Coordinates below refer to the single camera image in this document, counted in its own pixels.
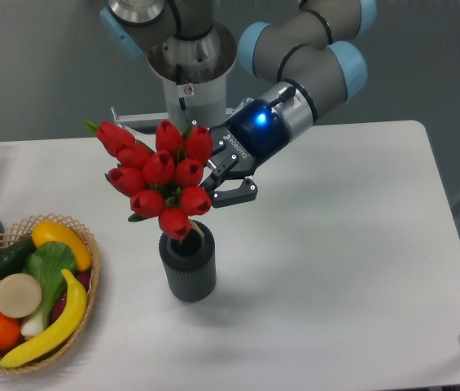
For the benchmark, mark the purple red vegetable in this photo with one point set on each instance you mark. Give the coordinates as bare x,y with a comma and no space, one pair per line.
84,278

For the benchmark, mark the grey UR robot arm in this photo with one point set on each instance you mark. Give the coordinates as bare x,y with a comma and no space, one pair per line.
256,93

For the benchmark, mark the woven wicker basket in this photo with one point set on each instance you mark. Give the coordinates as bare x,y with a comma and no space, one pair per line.
24,228

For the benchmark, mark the dark grey ribbed vase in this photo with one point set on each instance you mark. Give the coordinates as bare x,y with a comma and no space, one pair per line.
190,265

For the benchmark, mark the yellow squash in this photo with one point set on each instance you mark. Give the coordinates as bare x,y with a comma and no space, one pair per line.
48,231

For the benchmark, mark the green cucumber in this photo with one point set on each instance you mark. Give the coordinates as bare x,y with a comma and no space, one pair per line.
13,258

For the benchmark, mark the beige round disc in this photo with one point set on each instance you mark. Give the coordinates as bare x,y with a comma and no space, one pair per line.
20,295

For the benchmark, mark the red tulip bouquet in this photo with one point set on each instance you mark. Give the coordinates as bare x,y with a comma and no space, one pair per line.
164,182

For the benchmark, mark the green bok choy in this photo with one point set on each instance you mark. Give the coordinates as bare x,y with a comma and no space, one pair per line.
45,265

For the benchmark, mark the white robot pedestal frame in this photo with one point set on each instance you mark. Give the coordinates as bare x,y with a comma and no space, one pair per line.
202,103

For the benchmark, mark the yellow banana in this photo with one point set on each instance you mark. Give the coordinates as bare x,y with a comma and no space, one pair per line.
66,324

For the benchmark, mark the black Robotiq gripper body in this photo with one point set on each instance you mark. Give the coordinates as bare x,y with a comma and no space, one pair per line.
253,135

